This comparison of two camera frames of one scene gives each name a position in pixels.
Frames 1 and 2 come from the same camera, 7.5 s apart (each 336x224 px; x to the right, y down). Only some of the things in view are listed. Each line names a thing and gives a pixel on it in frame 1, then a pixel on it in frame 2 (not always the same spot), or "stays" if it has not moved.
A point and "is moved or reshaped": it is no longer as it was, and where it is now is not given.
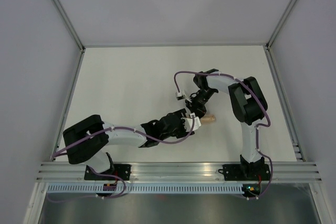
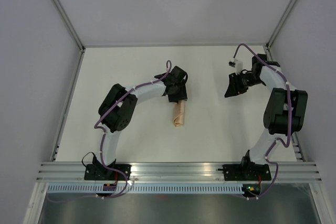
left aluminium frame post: [60, 8] stays
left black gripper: [182, 132] to [182, 95]
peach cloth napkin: [208, 118] is moved or reshaped
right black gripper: [199, 111] to [234, 88]
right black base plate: [237, 172] stays
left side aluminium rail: [75, 77] stays
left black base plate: [123, 170] stays
